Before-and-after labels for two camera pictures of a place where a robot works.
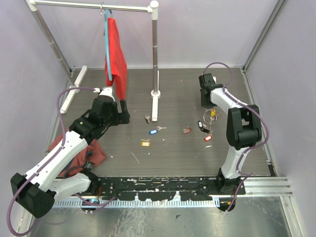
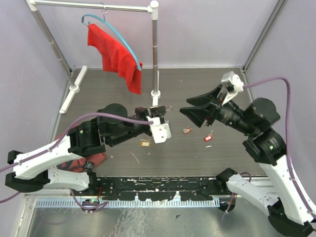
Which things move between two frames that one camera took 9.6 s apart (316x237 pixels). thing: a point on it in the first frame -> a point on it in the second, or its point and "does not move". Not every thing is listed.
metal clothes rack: (153, 9) does not move
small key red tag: (187, 130) does not move
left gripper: (122, 118) -> (159, 112)
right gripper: (206, 105) -> (208, 97)
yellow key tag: (145, 143) does not move
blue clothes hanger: (107, 42) -> (104, 19)
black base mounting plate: (155, 188) does not move
